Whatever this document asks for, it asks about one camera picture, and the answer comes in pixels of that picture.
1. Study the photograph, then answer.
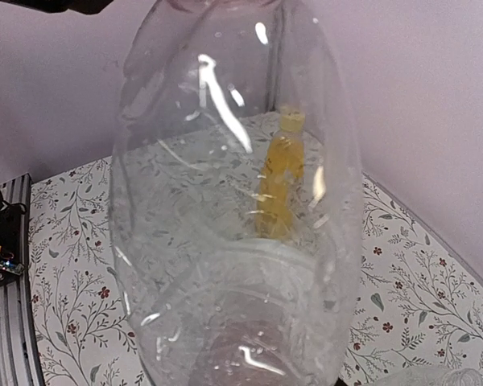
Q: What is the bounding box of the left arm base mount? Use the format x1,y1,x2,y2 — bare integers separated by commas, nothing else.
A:
0,190,27,287

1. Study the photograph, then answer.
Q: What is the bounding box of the floral table mat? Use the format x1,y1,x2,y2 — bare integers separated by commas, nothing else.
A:
29,158,483,385

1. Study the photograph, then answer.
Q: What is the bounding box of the red cap water bottle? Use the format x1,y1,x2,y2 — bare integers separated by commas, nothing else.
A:
109,1,362,385

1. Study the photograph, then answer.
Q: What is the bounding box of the yellow juice bottle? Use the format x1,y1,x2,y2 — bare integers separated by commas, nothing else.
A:
255,105,305,240

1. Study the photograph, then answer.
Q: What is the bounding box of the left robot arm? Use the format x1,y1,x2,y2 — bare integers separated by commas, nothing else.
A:
0,0,114,15

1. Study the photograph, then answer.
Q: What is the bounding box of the clear plastic bottle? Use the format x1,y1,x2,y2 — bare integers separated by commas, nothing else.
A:
370,366,483,386

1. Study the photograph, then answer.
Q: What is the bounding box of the aluminium front rail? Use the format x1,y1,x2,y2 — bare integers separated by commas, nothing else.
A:
0,174,45,385

